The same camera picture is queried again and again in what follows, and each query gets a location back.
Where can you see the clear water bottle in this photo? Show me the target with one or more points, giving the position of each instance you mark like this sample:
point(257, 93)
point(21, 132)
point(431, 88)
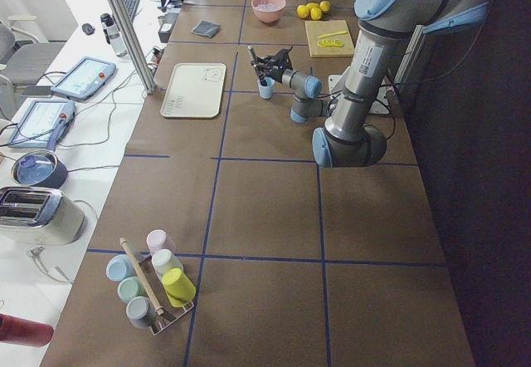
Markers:
point(112, 35)

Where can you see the light blue plastic cup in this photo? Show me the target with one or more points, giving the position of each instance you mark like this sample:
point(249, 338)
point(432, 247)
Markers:
point(266, 92)

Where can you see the yellow plastic knife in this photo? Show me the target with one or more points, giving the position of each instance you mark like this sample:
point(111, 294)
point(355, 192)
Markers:
point(332, 34)

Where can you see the cream toaster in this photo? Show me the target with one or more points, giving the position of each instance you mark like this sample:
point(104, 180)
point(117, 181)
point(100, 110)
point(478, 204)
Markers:
point(40, 216)

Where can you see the yellow lemon middle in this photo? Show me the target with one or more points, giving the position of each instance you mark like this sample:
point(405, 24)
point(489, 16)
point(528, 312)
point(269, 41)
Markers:
point(315, 14)

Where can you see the pink bowl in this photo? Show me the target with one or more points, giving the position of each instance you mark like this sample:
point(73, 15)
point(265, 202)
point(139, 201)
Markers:
point(268, 17)

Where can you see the wooden cutting board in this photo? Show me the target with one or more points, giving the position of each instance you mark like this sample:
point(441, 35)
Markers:
point(315, 28)

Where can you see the blue pot with lid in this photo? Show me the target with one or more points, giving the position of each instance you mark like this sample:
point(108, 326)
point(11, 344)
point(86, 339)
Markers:
point(40, 168)

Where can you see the lemon slices row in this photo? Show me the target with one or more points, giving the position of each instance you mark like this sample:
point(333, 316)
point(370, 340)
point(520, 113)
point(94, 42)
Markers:
point(328, 43)

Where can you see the ice cubes pile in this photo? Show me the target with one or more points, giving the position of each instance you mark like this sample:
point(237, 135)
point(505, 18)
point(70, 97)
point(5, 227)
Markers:
point(266, 6)

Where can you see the upper teach pendant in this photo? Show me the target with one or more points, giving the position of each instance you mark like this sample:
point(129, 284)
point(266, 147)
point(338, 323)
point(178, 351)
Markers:
point(84, 79)

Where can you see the grey folded cloth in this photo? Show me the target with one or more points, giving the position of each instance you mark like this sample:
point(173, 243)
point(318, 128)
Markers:
point(206, 29)

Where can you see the black box with label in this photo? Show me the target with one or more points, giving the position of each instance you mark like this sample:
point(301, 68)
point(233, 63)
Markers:
point(166, 26)

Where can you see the yellow lemon far left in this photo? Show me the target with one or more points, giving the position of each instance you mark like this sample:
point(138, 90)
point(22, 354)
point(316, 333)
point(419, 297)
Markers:
point(302, 11)

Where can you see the yellow lemon right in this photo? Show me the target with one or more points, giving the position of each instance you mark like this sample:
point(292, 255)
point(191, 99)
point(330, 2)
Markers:
point(325, 6)

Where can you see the black keyboard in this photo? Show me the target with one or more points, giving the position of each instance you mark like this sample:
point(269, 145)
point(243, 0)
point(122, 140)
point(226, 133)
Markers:
point(131, 7)

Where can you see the aluminium frame post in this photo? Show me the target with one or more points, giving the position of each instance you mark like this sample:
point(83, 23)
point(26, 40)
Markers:
point(132, 45)

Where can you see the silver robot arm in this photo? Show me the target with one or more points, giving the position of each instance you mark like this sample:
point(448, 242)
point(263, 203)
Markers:
point(345, 140)

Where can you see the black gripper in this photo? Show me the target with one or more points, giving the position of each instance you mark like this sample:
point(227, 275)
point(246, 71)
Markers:
point(275, 69)

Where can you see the grey office chair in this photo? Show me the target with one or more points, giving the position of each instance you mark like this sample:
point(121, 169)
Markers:
point(24, 57)

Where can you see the lower teach pendant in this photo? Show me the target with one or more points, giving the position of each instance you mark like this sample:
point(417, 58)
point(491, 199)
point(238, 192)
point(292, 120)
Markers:
point(43, 125)

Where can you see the cup rack with cups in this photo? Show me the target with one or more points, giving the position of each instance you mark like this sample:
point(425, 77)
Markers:
point(154, 288)

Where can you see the striped muddler stick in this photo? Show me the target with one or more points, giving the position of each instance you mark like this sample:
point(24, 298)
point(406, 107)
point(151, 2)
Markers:
point(254, 60)

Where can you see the teach pendant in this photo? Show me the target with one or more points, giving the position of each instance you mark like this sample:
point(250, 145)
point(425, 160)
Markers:
point(43, 125)
point(84, 79)

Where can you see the cream bear serving tray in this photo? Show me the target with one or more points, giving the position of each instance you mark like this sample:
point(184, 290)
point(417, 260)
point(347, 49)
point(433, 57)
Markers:
point(194, 91)

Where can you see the red bottle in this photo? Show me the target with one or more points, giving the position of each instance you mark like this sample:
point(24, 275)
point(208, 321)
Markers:
point(18, 331)

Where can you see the black computer mouse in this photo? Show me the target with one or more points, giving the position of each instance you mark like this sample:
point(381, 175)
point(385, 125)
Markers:
point(88, 29)

